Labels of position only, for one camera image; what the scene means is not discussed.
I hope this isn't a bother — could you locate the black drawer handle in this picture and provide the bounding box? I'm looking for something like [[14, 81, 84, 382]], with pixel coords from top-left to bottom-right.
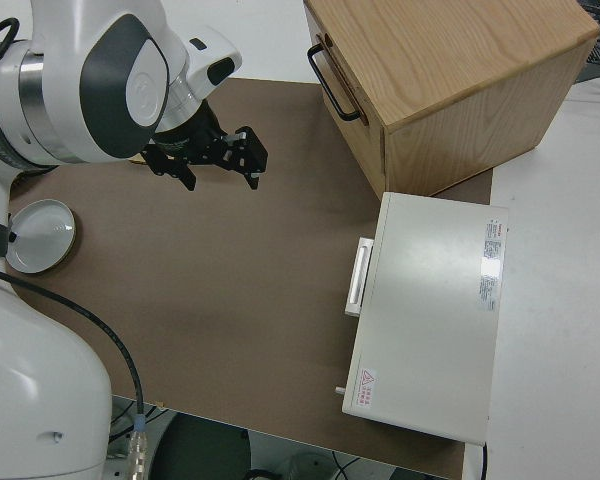
[[306, 43, 363, 123]]

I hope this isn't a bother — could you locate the cream toaster oven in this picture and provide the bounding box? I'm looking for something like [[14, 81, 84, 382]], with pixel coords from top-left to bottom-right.
[[340, 190, 511, 447]]

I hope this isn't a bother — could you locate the gray round plate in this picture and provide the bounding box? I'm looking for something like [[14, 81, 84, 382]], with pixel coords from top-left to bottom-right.
[[4, 198, 79, 276]]

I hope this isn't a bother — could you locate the cream oven door handle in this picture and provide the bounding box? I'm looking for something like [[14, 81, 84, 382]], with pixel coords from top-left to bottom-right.
[[344, 237, 377, 318]]

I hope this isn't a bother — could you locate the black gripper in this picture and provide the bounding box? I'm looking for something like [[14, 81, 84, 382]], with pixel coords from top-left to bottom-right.
[[141, 117, 270, 192]]

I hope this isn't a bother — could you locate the thick black cable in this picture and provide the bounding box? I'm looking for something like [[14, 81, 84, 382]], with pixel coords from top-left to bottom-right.
[[0, 263, 149, 479]]

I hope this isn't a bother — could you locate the wooden drawer cabinet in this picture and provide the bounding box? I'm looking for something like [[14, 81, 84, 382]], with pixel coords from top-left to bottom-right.
[[303, 0, 600, 199]]

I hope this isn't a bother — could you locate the brown table mat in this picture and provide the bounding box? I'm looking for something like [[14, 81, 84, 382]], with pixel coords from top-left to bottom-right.
[[7, 77, 496, 480]]

